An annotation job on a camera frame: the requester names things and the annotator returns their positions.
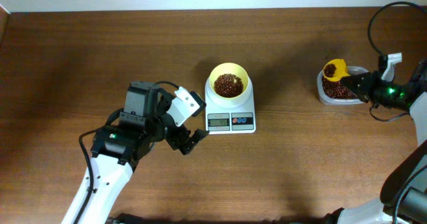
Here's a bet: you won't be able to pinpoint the clear plastic container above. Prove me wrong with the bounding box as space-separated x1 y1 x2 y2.
317 66 368 105

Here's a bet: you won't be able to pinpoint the yellow measuring scoop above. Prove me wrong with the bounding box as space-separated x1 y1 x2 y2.
322 59 350 82

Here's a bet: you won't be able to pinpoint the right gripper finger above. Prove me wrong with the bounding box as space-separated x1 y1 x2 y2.
340 73 367 86
340 80 370 103

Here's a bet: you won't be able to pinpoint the left black cable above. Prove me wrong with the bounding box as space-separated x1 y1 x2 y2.
72 80 181 224

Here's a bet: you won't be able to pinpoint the red beans in scoop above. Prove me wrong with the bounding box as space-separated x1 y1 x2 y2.
323 63 336 78

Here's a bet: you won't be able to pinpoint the red beans in bowl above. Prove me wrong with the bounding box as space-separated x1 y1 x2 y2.
213 73 244 98

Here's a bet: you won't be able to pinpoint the yellow plastic bowl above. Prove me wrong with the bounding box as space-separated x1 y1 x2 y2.
208 63 249 99

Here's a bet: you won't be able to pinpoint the white digital kitchen scale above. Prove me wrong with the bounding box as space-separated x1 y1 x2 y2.
205 78 256 135

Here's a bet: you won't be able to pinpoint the red beans in container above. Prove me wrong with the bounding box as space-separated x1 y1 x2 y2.
322 77 357 99

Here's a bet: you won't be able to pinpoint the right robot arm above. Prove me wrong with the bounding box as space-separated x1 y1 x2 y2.
321 60 426 224

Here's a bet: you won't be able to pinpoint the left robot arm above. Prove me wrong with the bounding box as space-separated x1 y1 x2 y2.
63 81 208 223

